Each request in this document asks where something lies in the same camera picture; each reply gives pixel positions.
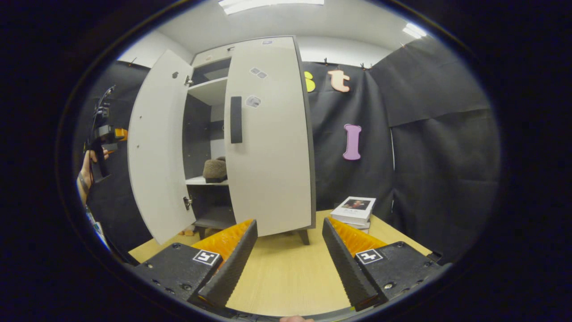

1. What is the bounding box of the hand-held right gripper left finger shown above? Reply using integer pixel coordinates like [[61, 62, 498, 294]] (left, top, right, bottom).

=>
[[132, 219, 259, 309]]

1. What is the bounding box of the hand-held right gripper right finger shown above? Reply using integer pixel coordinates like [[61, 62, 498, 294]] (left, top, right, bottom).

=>
[[322, 217, 441, 312]]

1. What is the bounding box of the grey cabinet door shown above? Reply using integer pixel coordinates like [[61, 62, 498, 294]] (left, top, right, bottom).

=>
[[127, 49, 197, 246], [223, 37, 313, 237]]

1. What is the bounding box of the brown fuzzy shoe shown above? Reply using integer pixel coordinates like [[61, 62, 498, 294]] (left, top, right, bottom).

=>
[[202, 157, 228, 184]]

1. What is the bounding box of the grey shoe cabinet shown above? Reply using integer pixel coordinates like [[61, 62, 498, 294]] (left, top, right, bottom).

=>
[[181, 36, 318, 246]]

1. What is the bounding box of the white book with photo cover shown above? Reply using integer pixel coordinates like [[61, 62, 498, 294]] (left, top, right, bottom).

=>
[[330, 196, 377, 225]]

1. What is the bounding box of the black backdrop cloth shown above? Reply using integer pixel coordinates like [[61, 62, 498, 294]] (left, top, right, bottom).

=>
[[302, 36, 501, 264], [74, 60, 155, 255]]

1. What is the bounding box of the white and blue sheet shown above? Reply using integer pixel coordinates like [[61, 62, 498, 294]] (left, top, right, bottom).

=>
[[86, 207, 111, 252]]

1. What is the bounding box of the large rectangular ceiling light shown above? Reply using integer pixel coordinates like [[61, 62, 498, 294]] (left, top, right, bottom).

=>
[[218, 0, 324, 15]]

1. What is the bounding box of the small rectangular ceiling light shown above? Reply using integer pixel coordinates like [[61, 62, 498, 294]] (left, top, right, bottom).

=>
[[402, 22, 427, 40]]

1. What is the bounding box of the black door handle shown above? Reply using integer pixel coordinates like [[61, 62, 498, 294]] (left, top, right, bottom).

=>
[[230, 96, 243, 144]]

